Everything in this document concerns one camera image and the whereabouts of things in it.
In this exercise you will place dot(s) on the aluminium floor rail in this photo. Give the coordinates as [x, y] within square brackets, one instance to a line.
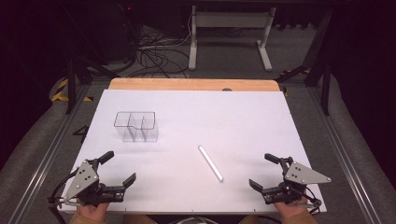
[46, 161]
[345, 161]

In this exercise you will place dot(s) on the white pen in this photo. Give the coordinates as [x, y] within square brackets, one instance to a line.
[211, 163]

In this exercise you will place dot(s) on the person's left hand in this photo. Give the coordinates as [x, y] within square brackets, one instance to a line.
[92, 210]

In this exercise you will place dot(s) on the person's right hand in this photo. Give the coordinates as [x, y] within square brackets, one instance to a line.
[291, 209]

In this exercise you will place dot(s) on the black metal stand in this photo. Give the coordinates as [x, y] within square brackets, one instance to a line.
[320, 65]
[73, 77]

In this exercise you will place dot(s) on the clear plastic divided organizer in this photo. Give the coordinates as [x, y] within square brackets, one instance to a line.
[137, 130]

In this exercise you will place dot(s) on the small black triangular bracket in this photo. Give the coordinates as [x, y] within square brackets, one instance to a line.
[82, 133]

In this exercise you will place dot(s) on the yellow black hazard tape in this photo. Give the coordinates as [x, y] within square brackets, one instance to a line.
[60, 93]

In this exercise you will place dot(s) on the white metal desk frame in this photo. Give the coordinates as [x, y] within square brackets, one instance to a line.
[230, 20]

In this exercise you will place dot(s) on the wooden table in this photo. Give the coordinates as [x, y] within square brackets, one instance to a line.
[186, 84]

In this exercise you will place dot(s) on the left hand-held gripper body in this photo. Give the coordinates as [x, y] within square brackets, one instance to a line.
[81, 179]

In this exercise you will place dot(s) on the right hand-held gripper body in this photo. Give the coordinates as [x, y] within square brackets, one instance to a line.
[300, 175]

